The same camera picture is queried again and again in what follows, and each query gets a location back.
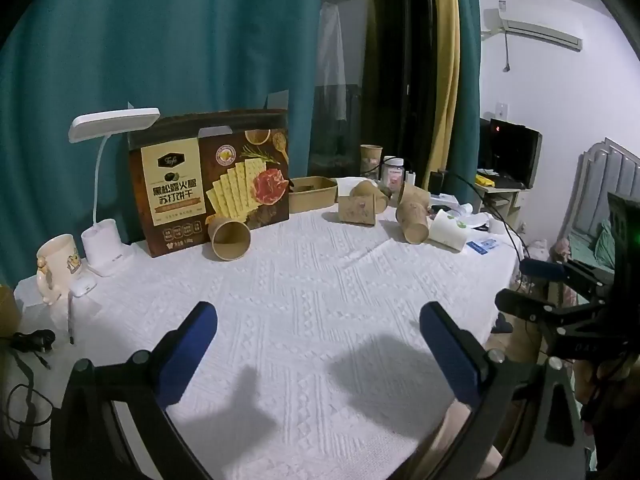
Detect brown cracker box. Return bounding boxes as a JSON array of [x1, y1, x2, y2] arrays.
[[127, 108, 291, 259]]

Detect narrow teal curtain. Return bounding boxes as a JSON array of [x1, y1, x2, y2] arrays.
[[446, 0, 485, 183]]

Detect grey bed headboard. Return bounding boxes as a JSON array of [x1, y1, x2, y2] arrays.
[[569, 137, 640, 263]]

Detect yellow curtain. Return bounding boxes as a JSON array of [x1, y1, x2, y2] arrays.
[[429, 0, 461, 183]]

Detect tall printed kraft cup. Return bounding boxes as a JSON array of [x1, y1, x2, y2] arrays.
[[360, 144, 384, 181]]

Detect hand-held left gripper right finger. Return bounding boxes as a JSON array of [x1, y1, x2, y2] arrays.
[[419, 302, 587, 480]]

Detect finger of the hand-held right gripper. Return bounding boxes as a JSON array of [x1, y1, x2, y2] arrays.
[[494, 288, 603, 337], [519, 258, 616, 302]]

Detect white textured tablecloth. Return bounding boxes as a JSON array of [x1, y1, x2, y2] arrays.
[[12, 199, 522, 480]]

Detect white paper cup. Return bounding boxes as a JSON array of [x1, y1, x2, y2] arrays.
[[429, 209, 469, 252]]

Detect white air conditioner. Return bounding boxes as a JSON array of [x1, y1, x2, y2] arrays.
[[481, 7, 585, 54]]

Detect green bedding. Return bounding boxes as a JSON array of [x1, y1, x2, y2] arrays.
[[570, 217, 617, 273]]

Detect black monitor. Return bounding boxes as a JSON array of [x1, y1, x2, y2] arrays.
[[489, 118, 544, 189]]

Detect cream cartoon mug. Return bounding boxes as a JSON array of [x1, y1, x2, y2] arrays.
[[36, 233, 83, 305]]

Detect plain kraft paper cup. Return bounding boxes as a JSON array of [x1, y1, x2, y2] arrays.
[[207, 217, 252, 262]]

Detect black power plug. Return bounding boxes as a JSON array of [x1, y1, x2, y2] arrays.
[[10, 329, 57, 357]]

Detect thin black cable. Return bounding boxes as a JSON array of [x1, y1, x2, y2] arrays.
[[446, 172, 523, 261]]

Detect kraft tissue box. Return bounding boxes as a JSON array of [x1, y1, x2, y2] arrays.
[[337, 193, 377, 226]]

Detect small white device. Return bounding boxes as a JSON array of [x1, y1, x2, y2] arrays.
[[69, 272, 98, 296]]

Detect white desk lamp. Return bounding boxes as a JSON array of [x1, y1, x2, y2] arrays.
[[68, 107, 161, 277]]

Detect brown cardboard box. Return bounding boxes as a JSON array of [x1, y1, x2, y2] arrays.
[[0, 284, 22, 338]]

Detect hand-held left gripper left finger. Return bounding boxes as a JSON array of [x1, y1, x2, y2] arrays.
[[50, 301, 219, 480]]

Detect clear jar pink label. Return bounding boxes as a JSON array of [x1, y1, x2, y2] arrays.
[[382, 156, 405, 194]]

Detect small side desk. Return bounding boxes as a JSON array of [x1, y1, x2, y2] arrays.
[[472, 174, 532, 223]]

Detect printed kraft paper cup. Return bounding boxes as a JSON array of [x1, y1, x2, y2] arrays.
[[398, 181, 431, 209], [395, 201, 431, 245]]

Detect kraft paper bowl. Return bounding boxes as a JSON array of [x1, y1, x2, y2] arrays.
[[288, 176, 339, 214]]

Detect white paper sheets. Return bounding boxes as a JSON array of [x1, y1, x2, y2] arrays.
[[431, 195, 493, 233]]

